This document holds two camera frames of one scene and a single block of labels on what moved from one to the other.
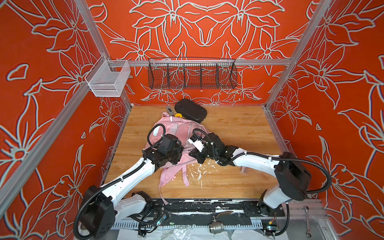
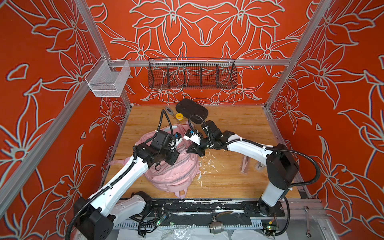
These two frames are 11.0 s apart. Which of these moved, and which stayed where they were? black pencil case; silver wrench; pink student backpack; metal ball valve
Moved: pink student backpack
Stayed: metal ball valve; black pencil case; silver wrench
